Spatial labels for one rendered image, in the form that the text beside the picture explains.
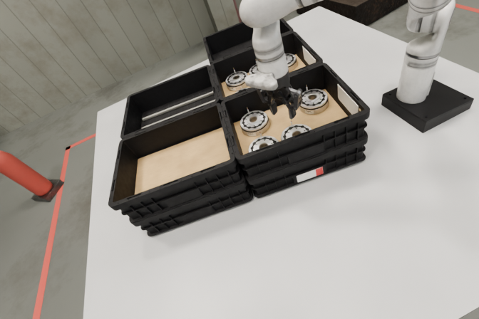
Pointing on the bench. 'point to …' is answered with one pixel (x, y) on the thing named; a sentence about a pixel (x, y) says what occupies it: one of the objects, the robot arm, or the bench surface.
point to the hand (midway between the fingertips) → (282, 111)
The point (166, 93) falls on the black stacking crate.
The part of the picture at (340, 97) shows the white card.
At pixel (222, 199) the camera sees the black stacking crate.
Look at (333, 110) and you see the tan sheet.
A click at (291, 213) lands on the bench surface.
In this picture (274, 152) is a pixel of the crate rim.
